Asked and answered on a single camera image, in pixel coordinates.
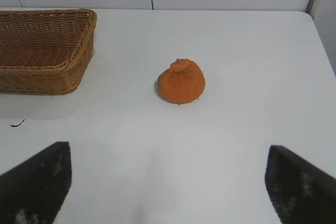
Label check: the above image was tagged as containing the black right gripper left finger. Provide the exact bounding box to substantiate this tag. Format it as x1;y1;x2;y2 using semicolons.
0;141;72;224

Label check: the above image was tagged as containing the brown woven wicker basket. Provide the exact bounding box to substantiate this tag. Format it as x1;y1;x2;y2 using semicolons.
0;8;98;95

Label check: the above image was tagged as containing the orange-brown bread roll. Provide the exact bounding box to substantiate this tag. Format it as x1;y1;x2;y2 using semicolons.
157;58;206;105

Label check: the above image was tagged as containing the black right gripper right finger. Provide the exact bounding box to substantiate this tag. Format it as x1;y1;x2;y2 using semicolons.
264;144;336;224

